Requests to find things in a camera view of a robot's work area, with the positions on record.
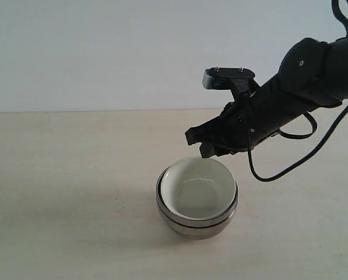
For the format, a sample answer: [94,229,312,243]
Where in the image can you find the wide plain steel bowl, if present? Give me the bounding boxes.
[157,199,238,240]

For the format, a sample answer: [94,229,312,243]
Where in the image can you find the black round cable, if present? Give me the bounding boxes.
[247,96,348,183]

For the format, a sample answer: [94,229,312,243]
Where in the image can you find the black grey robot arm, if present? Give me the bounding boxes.
[185,38,348,158]

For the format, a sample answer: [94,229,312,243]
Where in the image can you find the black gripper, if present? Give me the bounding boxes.
[185,78,305,159]

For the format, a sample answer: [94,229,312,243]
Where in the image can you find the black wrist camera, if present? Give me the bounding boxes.
[202,67,255,90]

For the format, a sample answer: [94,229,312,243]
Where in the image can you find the patterned steel bowl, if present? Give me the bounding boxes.
[156,169,238,221]

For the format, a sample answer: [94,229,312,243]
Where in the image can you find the white ceramic bowl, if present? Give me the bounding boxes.
[159,157,237,221]

